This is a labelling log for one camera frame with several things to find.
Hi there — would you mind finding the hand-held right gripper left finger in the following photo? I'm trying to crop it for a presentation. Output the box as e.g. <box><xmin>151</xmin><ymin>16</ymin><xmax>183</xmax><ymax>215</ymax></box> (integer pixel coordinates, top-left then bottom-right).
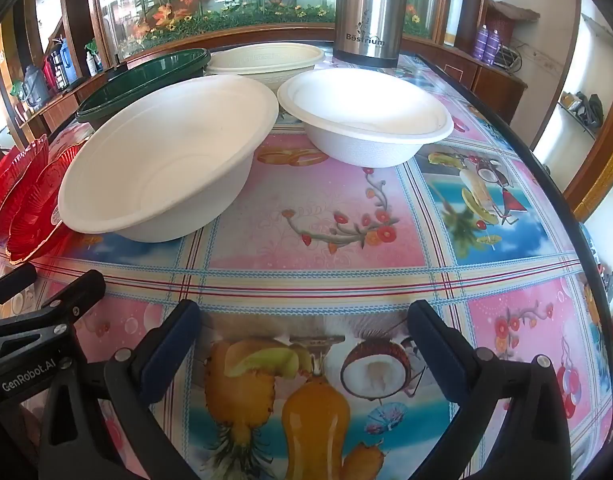
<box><xmin>39</xmin><ymin>300</ymin><xmax>202</xmax><ymax>480</ymax></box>

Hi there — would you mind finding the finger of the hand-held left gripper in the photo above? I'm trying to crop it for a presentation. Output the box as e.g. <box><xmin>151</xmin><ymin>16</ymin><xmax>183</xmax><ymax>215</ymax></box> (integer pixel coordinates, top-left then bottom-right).
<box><xmin>0</xmin><ymin>270</ymin><xmax>106</xmax><ymax>356</ymax></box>
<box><xmin>0</xmin><ymin>263</ymin><xmax>38</xmax><ymax>308</ymax></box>

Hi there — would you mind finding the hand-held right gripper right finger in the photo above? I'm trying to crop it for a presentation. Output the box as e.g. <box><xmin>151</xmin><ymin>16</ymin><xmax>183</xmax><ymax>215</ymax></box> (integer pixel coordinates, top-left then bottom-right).
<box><xmin>408</xmin><ymin>300</ymin><xmax>572</xmax><ymax>480</ymax></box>

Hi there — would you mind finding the red glass plate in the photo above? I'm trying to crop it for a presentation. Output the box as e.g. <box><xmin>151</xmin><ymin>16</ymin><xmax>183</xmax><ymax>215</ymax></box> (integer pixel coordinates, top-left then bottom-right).
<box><xmin>0</xmin><ymin>134</ymin><xmax>50</xmax><ymax>248</ymax></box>
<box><xmin>6</xmin><ymin>147</ymin><xmax>87</xmax><ymax>265</ymax></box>

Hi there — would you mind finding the white paper bowl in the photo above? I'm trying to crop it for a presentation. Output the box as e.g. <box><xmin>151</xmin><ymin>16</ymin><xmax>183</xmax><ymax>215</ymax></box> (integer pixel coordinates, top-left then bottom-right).
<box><xmin>57</xmin><ymin>76</ymin><xmax>278</xmax><ymax>244</ymax></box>
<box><xmin>277</xmin><ymin>68</ymin><xmax>455</xmax><ymax>167</ymax></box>

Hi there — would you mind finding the dark green bowl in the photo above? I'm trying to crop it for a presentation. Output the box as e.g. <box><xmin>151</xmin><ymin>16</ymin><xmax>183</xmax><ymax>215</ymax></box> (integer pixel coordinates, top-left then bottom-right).
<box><xmin>75</xmin><ymin>48</ymin><xmax>212</xmax><ymax>123</ymax></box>

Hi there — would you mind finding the cream paper bowl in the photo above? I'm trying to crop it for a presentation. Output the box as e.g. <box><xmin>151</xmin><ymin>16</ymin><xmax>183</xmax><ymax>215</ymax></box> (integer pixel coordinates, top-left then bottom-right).
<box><xmin>205</xmin><ymin>43</ymin><xmax>326</xmax><ymax>92</ymax></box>

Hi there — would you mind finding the printed fruit tablecloth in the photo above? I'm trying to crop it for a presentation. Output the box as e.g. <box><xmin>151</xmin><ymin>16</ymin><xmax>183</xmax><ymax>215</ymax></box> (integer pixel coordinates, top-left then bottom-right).
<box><xmin>0</xmin><ymin>52</ymin><xmax>613</xmax><ymax>480</ymax></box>

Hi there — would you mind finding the wooden sideboard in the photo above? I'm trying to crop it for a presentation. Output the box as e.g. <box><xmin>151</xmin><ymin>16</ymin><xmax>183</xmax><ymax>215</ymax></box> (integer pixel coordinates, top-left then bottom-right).
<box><xmin>11</xmin><ymin>67</ymin><xmax>112</xmax><ymax>136</ymax></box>

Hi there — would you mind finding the grey-blue flask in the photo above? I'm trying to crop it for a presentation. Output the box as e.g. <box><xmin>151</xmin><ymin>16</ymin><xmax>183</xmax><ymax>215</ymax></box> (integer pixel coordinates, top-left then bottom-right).
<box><xmin>21</xmin><ymin>64</ymin><xmax>50</xmax><ymax>109</ymax></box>

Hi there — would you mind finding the black airpot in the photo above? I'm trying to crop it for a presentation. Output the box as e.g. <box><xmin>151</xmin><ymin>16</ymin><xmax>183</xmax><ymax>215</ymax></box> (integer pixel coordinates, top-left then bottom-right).
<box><xmin>50</xmin><ymin>35</ymin><xmax>71</xmax><ymax>90</ymax></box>

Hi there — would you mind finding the dark cloth bundle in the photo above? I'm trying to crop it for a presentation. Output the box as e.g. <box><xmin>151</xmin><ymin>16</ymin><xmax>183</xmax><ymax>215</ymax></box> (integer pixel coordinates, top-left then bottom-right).
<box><xmin>559</xmin><ymin>91</ymin><xmax>606</xmax><ymax>129</ymax></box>

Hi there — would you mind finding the red woven basket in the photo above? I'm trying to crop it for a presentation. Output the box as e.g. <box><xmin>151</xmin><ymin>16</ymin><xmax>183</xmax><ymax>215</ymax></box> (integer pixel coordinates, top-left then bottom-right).
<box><xmin>487</xmin><ymin>1</ymin><xmax>540</xmax><ymax>47</ymax></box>

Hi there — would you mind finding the stainless steel airpot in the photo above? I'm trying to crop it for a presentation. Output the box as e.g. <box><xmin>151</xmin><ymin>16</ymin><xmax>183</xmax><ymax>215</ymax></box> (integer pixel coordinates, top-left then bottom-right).
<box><xmin>333</xmin><ymin>0</ymin><xmax>401</xmax><ymax>68</ymax></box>

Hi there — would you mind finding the wire rack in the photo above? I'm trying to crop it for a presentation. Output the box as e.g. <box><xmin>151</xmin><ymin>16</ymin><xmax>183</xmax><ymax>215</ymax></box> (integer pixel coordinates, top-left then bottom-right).
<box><xmin>497</xmin><ymin>44</ymin><xmax>523</xmax><ymax>72</ymax></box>

